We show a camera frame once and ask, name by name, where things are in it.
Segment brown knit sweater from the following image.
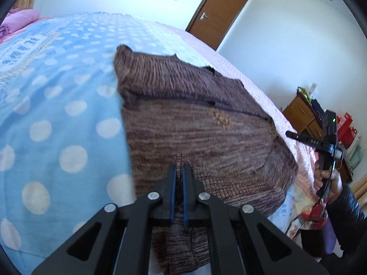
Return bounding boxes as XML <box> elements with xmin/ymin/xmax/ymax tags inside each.
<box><xmin>113</xmin><ymin>44</ymin><xmax>299</xmax><ymax>275</ymax></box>

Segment dark folded clothes on desk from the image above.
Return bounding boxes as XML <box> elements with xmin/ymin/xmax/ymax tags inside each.
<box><xmin>311</xmin><ymin>99</ymin><xmax>325</xmax><ymax>120</ymax></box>

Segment person right hand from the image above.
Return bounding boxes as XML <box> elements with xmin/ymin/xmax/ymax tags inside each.
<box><xmin>314</xmin><ymin>161</ymin><xmax>343</xmax><ymax>203</ymax></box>

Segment red gift bag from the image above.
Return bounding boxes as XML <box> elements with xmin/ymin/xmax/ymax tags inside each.
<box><xmin>336</xmin><ymin>112</ymin><xmax>358</xmax><ymax>149</ymax></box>

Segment green item on desk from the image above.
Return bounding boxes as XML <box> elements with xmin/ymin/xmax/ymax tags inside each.
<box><xmin>297</xmin><ymin>86</ymin><xmax>312</xmax><ymax>104</ymax></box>

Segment red floral quilt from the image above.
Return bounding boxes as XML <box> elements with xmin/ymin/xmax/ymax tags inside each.
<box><xmin>286</xmin><ymin>200</ymin><xmax>328</xmax><ymax>239</ymax></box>

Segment polka dot bed sheet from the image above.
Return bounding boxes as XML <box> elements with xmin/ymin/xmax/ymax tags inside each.
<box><xmin>0</xmin><ymin>12</ymin><xmax>328</xmax><ymax>270</ymax></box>

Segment brown wooden door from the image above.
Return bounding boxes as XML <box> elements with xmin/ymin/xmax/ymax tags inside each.
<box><xmin>186</xmin><ymin>0</ymin><xmax>248</xmax><ymax>50</ymax></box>

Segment folded pink blanket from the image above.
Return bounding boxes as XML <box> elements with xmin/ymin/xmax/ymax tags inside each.
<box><xmin>0</xmin><ymin>9</ymin><xmax>40</xmax><ymax>39</ymax></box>

